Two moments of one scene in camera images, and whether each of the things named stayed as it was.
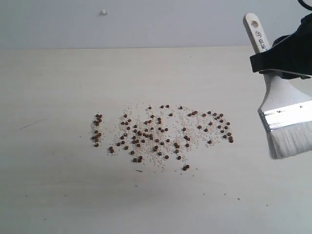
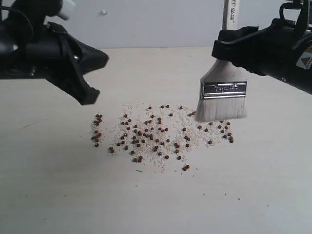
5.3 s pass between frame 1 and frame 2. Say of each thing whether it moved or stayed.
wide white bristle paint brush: moved
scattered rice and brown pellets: stayed
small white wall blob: stayed
